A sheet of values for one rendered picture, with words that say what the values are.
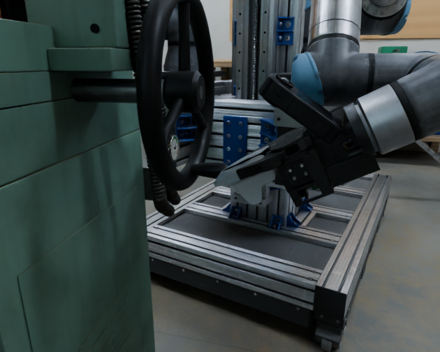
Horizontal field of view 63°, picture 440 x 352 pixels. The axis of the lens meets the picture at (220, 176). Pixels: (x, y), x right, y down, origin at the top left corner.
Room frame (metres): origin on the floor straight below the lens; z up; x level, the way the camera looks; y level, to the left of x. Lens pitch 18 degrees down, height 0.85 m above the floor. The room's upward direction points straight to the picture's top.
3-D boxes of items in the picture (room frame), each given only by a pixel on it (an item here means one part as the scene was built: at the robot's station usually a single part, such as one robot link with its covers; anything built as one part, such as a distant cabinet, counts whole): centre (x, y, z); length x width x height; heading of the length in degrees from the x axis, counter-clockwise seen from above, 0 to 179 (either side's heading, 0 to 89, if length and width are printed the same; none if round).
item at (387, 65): (0.52, -0.27, 0.83); 0.11 x 0.11 x 0.08; 76
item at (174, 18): (1.36, 0.14, 0.98); 0.13 x 0.12 x 0.14; 105
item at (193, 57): (1.36, 0.13, 0.87); 0.15 x 0.15 x 0.10
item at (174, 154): (0.82, 0.12, 0.65); 0.06 x 0.04 x 0.08; 168
